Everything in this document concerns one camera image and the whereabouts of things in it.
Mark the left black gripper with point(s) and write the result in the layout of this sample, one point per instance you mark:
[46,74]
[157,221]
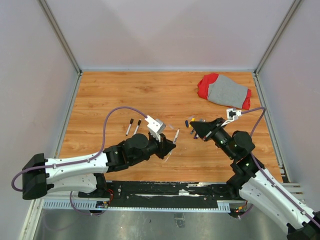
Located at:
[165,146]

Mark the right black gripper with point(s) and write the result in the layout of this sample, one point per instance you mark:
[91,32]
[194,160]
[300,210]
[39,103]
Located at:
[203,128]

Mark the white marker yellow end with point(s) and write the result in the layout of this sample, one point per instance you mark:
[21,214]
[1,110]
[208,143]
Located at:
[176,136]

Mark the white whiteboard marker pen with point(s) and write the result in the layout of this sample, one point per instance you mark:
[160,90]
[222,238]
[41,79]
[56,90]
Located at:
[137,127]

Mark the white marker black cap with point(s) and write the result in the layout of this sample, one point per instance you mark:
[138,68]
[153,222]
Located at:
[129,126]

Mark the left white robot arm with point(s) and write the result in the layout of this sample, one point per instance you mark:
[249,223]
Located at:
[42,175]

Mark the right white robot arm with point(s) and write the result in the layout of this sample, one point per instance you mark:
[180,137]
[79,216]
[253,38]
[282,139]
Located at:
[253,182]

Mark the red and grey cloth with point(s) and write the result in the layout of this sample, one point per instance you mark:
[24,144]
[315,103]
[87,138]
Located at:
[222,90]

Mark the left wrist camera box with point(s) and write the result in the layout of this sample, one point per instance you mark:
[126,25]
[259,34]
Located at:
[155,127]

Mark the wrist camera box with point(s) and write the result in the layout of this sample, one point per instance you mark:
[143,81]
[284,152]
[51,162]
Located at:
[232,115]
[155,127]

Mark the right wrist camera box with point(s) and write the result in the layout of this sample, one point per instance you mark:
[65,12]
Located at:
[232,115]

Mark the black mounting base rail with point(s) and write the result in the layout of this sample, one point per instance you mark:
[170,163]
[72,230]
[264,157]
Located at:
[164,195]

